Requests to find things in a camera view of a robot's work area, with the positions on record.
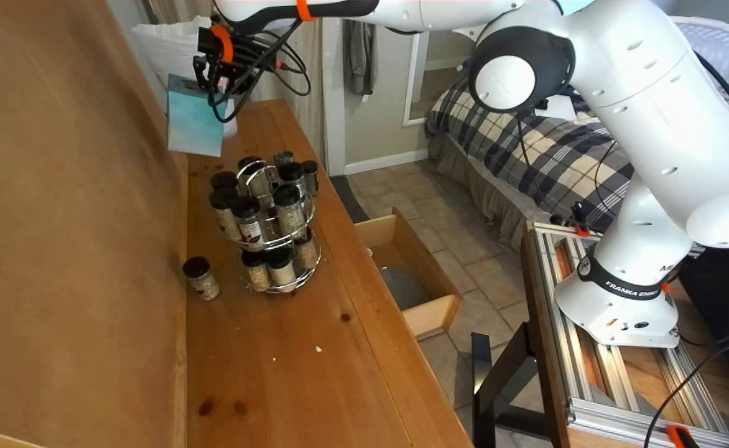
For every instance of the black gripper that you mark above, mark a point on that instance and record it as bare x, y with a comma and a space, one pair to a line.
217, 65

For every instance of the teal tissue box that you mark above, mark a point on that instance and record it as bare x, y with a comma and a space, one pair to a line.
191, 120

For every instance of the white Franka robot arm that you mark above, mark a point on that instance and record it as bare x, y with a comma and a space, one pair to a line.
646, 101

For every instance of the white bag-lined bin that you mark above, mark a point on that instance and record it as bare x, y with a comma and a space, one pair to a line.
155, 45

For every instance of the racked black-capped spice jar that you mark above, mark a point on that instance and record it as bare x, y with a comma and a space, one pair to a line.
250, 222
256, 272
226, 180
226, 213
291, 174
288, 210
307, 251
311, 175
279, 269

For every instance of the hanging grey garment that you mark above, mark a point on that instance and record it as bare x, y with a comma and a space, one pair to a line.
360, 59

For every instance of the metal revolving spice rack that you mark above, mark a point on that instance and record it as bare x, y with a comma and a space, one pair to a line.
292, 238

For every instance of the loose black-capped spice jar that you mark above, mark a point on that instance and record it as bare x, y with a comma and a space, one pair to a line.
204, 279

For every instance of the white framed mirror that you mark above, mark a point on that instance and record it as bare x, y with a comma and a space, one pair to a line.
416, 65

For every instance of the open wooden drawer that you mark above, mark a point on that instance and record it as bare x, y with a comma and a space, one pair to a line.
416, 277

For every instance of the black metal stand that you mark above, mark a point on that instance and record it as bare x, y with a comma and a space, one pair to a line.
497, 383

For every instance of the black cabinet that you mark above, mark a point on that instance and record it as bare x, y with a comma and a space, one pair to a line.
728, 289

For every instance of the black wrist camera orange mount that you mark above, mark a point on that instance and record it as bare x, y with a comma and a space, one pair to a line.
227, 40

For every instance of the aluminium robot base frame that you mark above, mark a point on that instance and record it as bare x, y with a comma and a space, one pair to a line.
595, 375

